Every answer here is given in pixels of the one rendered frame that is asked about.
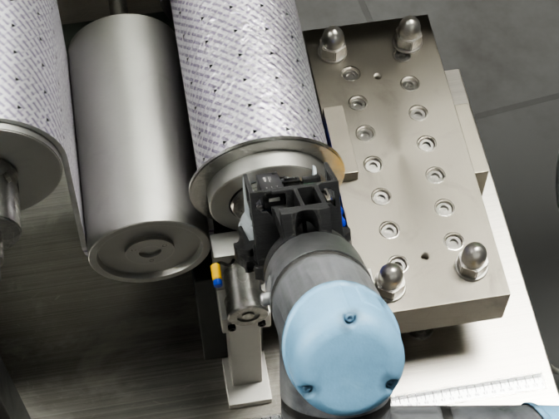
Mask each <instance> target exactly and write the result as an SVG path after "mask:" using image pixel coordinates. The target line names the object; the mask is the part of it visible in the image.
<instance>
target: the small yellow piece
mask: <svg viewBox="0 0 559 419"><path fill-rule="evenodd" d="M234 262H235V259H232V260H231V261H230V263H226V262H223V261H219V262H216V263H215V264H212V265H211V266H210V270H211V276H212V281H213V284H214V287H215V288H220V287H222V286H223V283H222V276H221V271H220V265H224V266H225V267H230V266H232V265H233V263H234Z"/></svg>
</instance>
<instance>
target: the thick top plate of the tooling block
mask: <svg viewBox="0 0 559 419"><path fill-rule="evenodd" d="M415 17H416V18H417V19H418V20H419V22H420V25H421V32H422V35H423V36H422V39H423V45H422V47H421V48H420V50H419V51H417V52H415V53H413V54H412V53H411V54H404V53H401V52H399V51H398V50H397V49H395V47H394V46H393V37H394V36H395V31H396V27H398V26H399V23H400V22H401V20H402V19H403V17H402V18H396V19H389V20H383V21H377V22H365V23H358V24H352V25H345V26H339V28H340V29H341V30H342V31H343V33H344V40H345V43H346V48H347V56H346V58H345V59H344V60H343V61H342V62H340V63H338V64H328V63H325V62H323V61H321V60H320V59H319V56H318V47H319V39H320V38H321V37H322V36H323V33H324V30H325V29H326V28H320V29H314V30H308V31H303V39H304V44H305V49H306V52H307V57H308V60H309V67H310V70H311V75H312V78H313V82H314V89H315V93H316V96H317V100H318V104H319V111H320V115H321V118H322V122H323V126H324V120H323V108H325V107H331V106H343V108H344V114H345V118H346V121H347V125H348V128H349V135H350V139H351V142H352V146H353V150H354V156H355V159H356V163H357V166H358V171H359V174H358V179H357V180H351V181H345V182H342V184H341V186H340V187H339V196H340V204H341V207H342V208H343V211H344V212H343V217H344V219H345V221H346V225H345V227H350V230H351V239H352V245H353V246H354V248H355V249H356V251H357V252H358V253H359V255H360V257H361V259H362V260H363V262H364V264H365V266H366V268H367V269H371V271H372V275H373V280H374V279H375V275H376V273H378V272H379V270H380V269H381V268H382V267H383V266H384V265H385V264H387V263H395V264H397V265H399V266H400V267H401V269H402V270H403V276H404V280H405V284H406V291H405V294H404V296H403V297H402V298H401V299H400V300H398V301H397V302H394V303H386V304H387V305H388V306H389V307H390V309H391V310H392V312H393V315H394V317H395V318H396V320H397V323H398V326H399V330H400V333H410V332H415V331H420V330H426V329H431V328H441V327H447V326H452V325H458V324H464V323H474V322H479V321H485V320H490V319H496V318H502V316H503V314H504V312H505V309H506V306H507V303H508V300H509V298H510V295H511V293H510V289H509V287H508V283H507V279H506V275H505V273H504V270H503V266H502V262H501V259H500V256H499V253H498V250H497V245H496V242H495V239H494V236H493V233H492V228H491V225H490V223H489V219H488V217H487V211H486V209H485V205H484V203H483V200H482V195H481V192H480V189H479V186H478V183H477V178H476V175H475V172H474V169H473V166H472V162H471V158H470V155H469V153H468V149H467V145H466V141H465V139H464V135H463V131H462V127H461V125H460V122H459V119H458V114H457V111H456V108H455V105H454V102H453V97H452V94H451V92H450V88H449V85H448V80H447V78H446V75H445V71H444V69H443V64H442V61H441V57H440V55H439V52H438V47H437V44H436V41H435V38H434V35H433V30H432V27H431V24H430V21H429V18H428V15H421V16H415ZM324 129H325V127H324ZM471 242H478V243H481V244H483V245H484V247H485V248H486V250H487V260H488V269H487V274H486V276H485V277H484V278H483V279H481V280H479V281H476V282H469V281H466V280H464V279H461V278H460V277H459V276H458V275H457V273H456V271H455V268H454V264H455V261H456V259H457V257H458V255H459V253H460V252H461V251H463V249H464V248H465V246H466V245H467V244H469V243H471Z"/></svg>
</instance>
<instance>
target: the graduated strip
mask: <svg viewBox="0 0 559 419"><path fill-rule="evenodd" d="M544 389H547V386H546V383H545V380H544V377H543V374H542V372H534V373H528V374H523V375H518V376H513V377H503V378H498V379H492V380H486V381H481V382H471V383H466V384H461V385H456V386H450V387H440V388H434V389H429V390H424V391H419V392H409V393H404V394H398V395H392V396H391V406H446V405H451V404H456V403H462V402H471V401H476V400H482V399H488V398H493V397H502V396H508V395H513V394H518V393H524V392H534V391H539V390H544ZM247 419H281V413H278V414H273V415H268V416H262V417H252V418H247Z"/></svg>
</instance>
